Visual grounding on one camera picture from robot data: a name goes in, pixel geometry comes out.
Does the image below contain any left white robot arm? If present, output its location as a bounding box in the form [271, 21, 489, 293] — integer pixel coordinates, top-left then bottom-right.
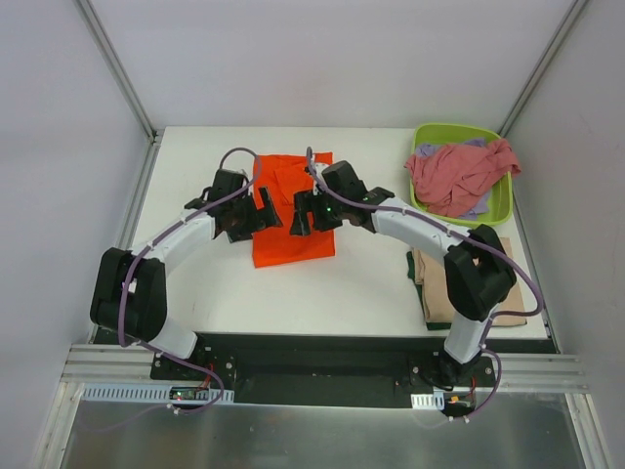
[90, 169, 282, 380]

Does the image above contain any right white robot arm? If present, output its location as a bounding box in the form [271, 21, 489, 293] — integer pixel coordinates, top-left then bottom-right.
[289, 160, 517, 386]

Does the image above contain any lavender t shirt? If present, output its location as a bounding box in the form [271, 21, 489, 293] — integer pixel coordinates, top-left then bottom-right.
[405, 139, 491, 218]

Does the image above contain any folded dark green t shirt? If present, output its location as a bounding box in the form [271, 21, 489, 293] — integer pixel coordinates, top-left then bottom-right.
[406, 251, 451, 331]

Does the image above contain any pink t shirt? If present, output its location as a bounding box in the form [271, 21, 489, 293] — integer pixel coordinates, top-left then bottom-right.
[404, 139, 521, 221]

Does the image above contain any folded beige t shirt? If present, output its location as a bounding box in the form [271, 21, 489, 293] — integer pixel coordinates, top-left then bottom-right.
[411, 237, 527, 327]

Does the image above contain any green plastic basin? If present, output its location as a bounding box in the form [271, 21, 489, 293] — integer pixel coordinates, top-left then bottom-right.
[411, 122, 514, 228]

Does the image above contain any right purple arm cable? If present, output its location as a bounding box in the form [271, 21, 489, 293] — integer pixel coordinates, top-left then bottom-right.
[305, 146, 546, 351]

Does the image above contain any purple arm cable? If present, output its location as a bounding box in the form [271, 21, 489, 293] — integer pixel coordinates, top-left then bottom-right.
[305, 146, 546, 351]
[116, 146, 265, 416]

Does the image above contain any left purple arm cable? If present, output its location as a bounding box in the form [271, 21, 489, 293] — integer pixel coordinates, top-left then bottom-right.
[116, 146, 265, 416]

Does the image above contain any left aluminium table rail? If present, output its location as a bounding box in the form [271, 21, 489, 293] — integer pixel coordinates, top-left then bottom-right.
[87, 129, 165, 343]

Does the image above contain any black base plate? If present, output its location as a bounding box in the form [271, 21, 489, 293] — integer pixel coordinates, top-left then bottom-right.
[92, 327, 499, 406]

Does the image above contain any left white cable duct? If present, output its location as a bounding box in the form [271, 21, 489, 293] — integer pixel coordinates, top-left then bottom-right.
[82, 384, 234, 406]

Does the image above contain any white cable duct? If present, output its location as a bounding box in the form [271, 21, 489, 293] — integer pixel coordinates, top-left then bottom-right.
[82, 384, 234, 406]
[410, 392, 445, 411]

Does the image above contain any right white cable duct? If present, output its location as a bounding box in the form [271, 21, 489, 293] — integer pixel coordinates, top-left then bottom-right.
[410, 392, 445, 411]

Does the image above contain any left aluminium frame post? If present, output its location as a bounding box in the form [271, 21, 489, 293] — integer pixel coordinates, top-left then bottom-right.
[73, 0, 157, 141]

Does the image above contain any aluminium frame post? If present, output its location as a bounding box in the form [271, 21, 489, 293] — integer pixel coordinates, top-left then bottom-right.
[73, 0, 157, 141]
[498, 0, 591, 137]

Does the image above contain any right aluminium frame post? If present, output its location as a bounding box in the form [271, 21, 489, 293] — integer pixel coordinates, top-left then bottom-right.
[498, 0, 591, 137]

